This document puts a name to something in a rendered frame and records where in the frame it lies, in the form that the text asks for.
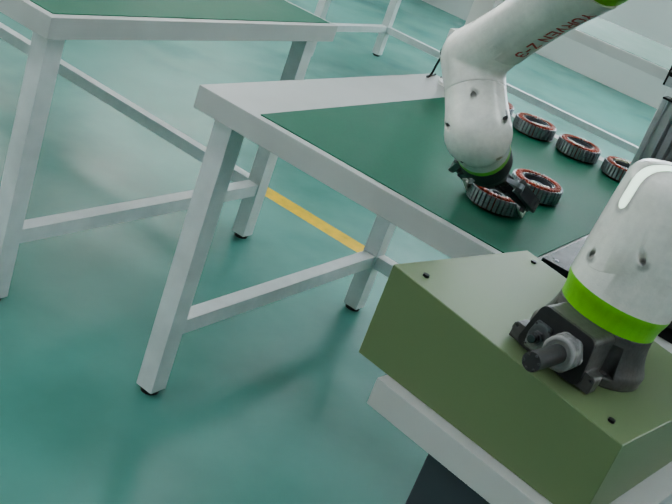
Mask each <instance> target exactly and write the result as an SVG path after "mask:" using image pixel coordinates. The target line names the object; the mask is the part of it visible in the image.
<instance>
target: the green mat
mask: <svg viewBox="0 0 672 504"><path fill-rule="evenodd" d="M261 116H263V117H265V118H267V119H268V120H270V121H272V122H274V123H275V124H277V125H279V126H281V127H282V128H284V129H286V130H288V131H289V132H291V133H293V134H295V135H296V136H298V137H300V138H302V139H303V140H305V141H307V142H309V143H310V144H312V145H314V146H316V147H318V148H319V149H321V150H323V151H325V152H326V153H328V154H330V155H332V156H333V157H335V158H337V159H339V160H340V161H342V162H344V163H346V164H347V165H349V166H351V167H353V168H354V169H356V170H358V171H360V172H361V173H363V174H365V175H367V176H368V177H370V178H372V179H374V180H375V181H377V182H379V183H381V184H383V185H384V186H386V187H388V188H390V189H391V190H393V191H395V192H397V193H398V194H400V195H402V196H404V197H405V198H407V199H409V200H411V201H412V202H414V203H416V204H418V205H419V206H421V207H423V208H425V209H426V210H428V211H430V212H432V213H433V214H435V215H437V216H439V217H440V218H442V219H444V220H446V221H448V222H449V223H451V224H453V225H455V226H456V227H458V228H460V229H462V230H463V231H465V232H467V233H469V234H470V235H472V236H474V237H476V238H477V239H479V240H481V241H483V242H484V243H486V244H488V245H490V246H491V247H493V248H495V249H497V250H498V251H500V252H502V253H508V252H517V251H529V252H530V253H532V254H533V255H534V256H536V257H537V258H538V257H540V256H542V255H544V254H546V253H549V252H551V251H553V250H555V249H557V248H560V247H562V246H564V245H566V244H568V243H570V242H573V241H575V240H577V239H579V238H581V237H584V236H586V235H588V234H590V232H591V230H592V228H593V227H594V225H595V223H596V222H597V220H598V218H599V217H600V215H601V213H602V212H603V210H604V208H605V206H606V205H607V203H608V201H609V200H610V198H611V196H612V195H613V193H614V191H615V190H616V188H617V187H618V185H619V183H620V182H619V181H616V179H615V180H613V179H612V178H610V177H608V176H607V175H605V174H604V172H602V170H601V168H600V167H601V165H602V163H603V161H601V160H599V159H598V161H597V163H593V164H588V163H583V162H580V161H577V159H576V160H574V158H571V157H568V156H566V155H565V154H563V153H561V152H560V151H559V150H558V149H557V148H556V146H555V145H556V143H557V140H558V139H557V138H555V137H554V138H553V140H552V141H547V142H546V141H541V140H538V139H535V138H532V136H531V137H529V136H526V135H525V134H523V133H521V132H519V131H518V130H516V129H515V128H514V126H513V125H512V127H513V138H512V142H511V150H512V154H513V164H512V168H511V170H510V172H509V173H510V175H512V173H513V170H515V169H520V168H521V169H522V168H523V169H529V170H533V171H534V172H535V171H536V172H537V173H541V175H542V174H544V175H545V176H548V178H551V179H553V180H554V181H556V182H557V183H559V185H560V186H561V187H562V188H563V194H562V196H561V198H560V200H559V202H558V204H557V205H552V206H548V205H547V206H546V205H542V204H539V205H538V207H537V208H536V210H535V212H534V213H532V212H530V211H528V212H526V213H525V215H524V216H523V218H520V217H519V216H515V217H504V216H500V215H499V214H498V215H496V214H495V213H491V211H490V212H488V211H487V209H486V210H484V209H483V208H480V207H479V206H477V205H476V204H474V203H473V202H472V201H471V200H470V199H469V197H468V196H467V195H466V192H467V191H466V189H465V187H464V184H463V181H462V179H461V178H460V177H458V176H457V174H458V173H457V172H454V173H451V172H450V171H449V170H448V169H449V167H450V166H451V164H452V162H453V161H454V159H455V158H454V157H453V156H452V155H451V154H450V152H449V150H448V149H447V146H446V144H445V140H444V123H445V97H441V98H430V99H419V100H408V101H398V102H387V103H376V104H365V105H354V106H344V107H333V108H322V109H311V110H300V111H290V112H279V113H268V114H261Z"/></svg>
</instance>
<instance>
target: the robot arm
mask: <svg viewBox="0 0 672 504"><path fill-rule="evenodd" d="M627 1H628V0H505V1H503V2H502V3H500V4H499V5H498V6H496V7H495V8H493V9H492V10H491V11H490V12H488V13H486V14H484V15H483V16H481V17H479V18H478V19H476V20H474V21H472V22H471V23H469V24H467V25H465V26H463V27H461V28H459V29H457V30H456V31H454V32H453V33H452V34H451V35H450V36H449V37H448V38H447V39H446V41H445V43H444V45H443V47H442V50H441V55H440V63H441V69H442V76H443V83H444V93H445V123H444V140H445V144H446V146H447V149H448V150H449V152H450V154H451V155H452V156H453V157H454V158H455V159H454V161H453V162H452V164H451V166H450V167H449V169H448V170H449V171H450V172H451V173H454V172H457V173H458V174H457V176H458V177H460V178H461V179H462V181H463V184H464V187H465V189H466V191H467V189H468V187H469V184H472V183H475V184H476V185H478V186H481V187H485V188H490V187H494V188H495V189H496V190H498V191H499V192H501V193H504V194H506V195H507V196H508V197H510V198H511V199H512V200H513V201H514V202H515V203H516V204H517V206H516V207H517V211H518V214H519V217H520V218H523V216H524V215H525V213H526V212H528V211H530V212H532V213H534V212H535V210H536V208H537V207H538V205H539V203H540V200H539V199H538V198H537V196H536V195H535V194H534V193H533V192H532V190H531V189H530V188H529V187H528V186H527V182H526V181H525V180H523V179H521V180H518V182H517V181H515V180H514V178H513V177H512V176H511V175H510V173H509V172H510V170H511V168H512V164H513V154H512V150H511V142H512V138H513V127H512V122H511V117H510V111H509V105H508V97H507V86H506V74H507V72H508V71H509V70H511V69H512V68H513V67H514V66H515V65H517V64H519V63H521V62H522V61H524V60H525V59H526V58H528V57H529V56H531V55H532V54H533V53H535V52H536V51H538V50H539V49H541V48H542V47H544V46H546V45H547V44H549V43H550V42H552V41H554V40H555V39H557V38H559V37H560V36H562V35H564V34H565V33H567V32H569V31H571V30H573V29H574V28H576V27H578V26H580V25H582V24H584V23H586V22H588V21H590V20H592V19H594V18H596V17H598V16H600V15H603V14H605V13H607V12H609V11H611V10H614V9H616V8H618V7H617V6H619V5H621V4H623V3H625V2H627ZM500 186H501V187H500ZM671 321H672V162H669V161H665V160H660V159H655V158H646V159H642V160H639V161H637V162H635V163H634V164H633V165H631V166H630V168H629V169H628V170H627V172H626V174H625V175H624V177H623V178H622V180H621V182H620V183H619V185H618V187H617V188H616V190H615V191H614V193H613V195H612V196H611V198H610V200H609V201H608V203H607V205H606V206H605V208H604V210H603V212H602V213H601V215H600V217H599V218H598V220H597V222H596V223H595V225H594V227H593V228H592V230H591V232H590V234H589V235H588V237H587V239H586V240H585V242H584V244H583V246H582V247H581V249H580V251H579V253H578V254H577V256H576V258H575V259H574V261H573V263H572V264H571V266H570V269H569V273H568V277H567V280H566V282H565V284H564V286H563V288H562V289H561V291H560V292H559V293H558V294H557V296H556V297H555V298H554V299H553V300H552V301H550V302H549V303H548V304H547V305H545V306H544V307H542V308H540V309H538V310H536V311H535V312H534V313H533V315H532V316H531V318H530V320H526V319H525V320H521V321H517V322H515V323H514V324H513V326H512V327H513V328H512V329H511V331H510V333H509V335H510V336H512V337H513V338H514V339H515V340H517V341H518V342H519V344H520V345H521V346H522V347H523V348H525V349H526V350H527V351H528V352H526V353H525V354H524V355H523V357H522V365H523V367H524V368H525V369H526V370H527V371H529V372H536V371H539V370H542V369H545V368H548V367H549V368H550V369H552V370H553V371H554V372H556V373H557V374H558V375H559V376H561V377H562V378H563V379H565V380H566V381H567V382H568V383H570V384H573V385H575V386H576V387H577V388H578V389H580V390H581V391H583V392H584V393H585V394H588V393H591V392H593V391H595V389H596V388H597V386H599V387H602V388H605V389H608V390H612V391H616V392H632V391H635V390H636V389H637V388H638V387H639V385H640V384H641V382H642V381H643V380H644V377H645V361H646V357H647V354H648V351H649V349H650V347H651V345H652V343H653V341H654V340H655V338H656V337H657V336H658V334H659V333H660V332H661V331H662V330H664V329H665V328H666V327H667V326H668V325H669V324H670V323H671Z"/></svg>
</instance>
